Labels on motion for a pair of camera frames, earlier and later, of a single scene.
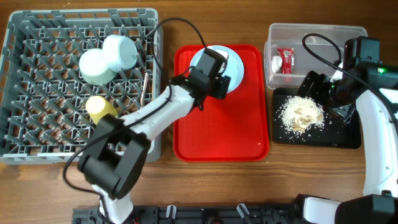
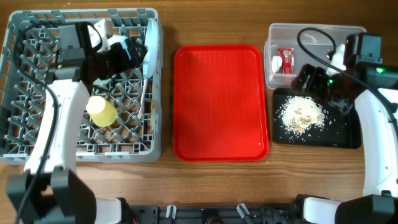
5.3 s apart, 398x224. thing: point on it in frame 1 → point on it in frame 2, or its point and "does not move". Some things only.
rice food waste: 300,113 does not move
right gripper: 321,81 → 316,73
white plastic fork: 143,89 does not move
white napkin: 276,63 does not move
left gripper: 222,85 → 124,64
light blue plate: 234,68 → 152,40
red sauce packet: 287,56 does not move
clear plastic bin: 293,48 does not move
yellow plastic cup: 97,107 does not move
